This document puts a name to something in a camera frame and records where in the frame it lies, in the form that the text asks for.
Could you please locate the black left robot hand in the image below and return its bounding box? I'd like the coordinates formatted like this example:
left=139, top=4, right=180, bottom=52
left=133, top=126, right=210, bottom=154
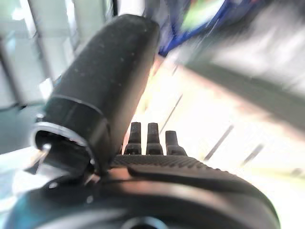
left=4, top=13, right=281, bottom=229

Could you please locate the blue shopping basket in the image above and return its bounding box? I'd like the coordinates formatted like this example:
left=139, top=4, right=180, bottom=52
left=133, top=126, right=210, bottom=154
left=152, top=0, right=241, bottom=57

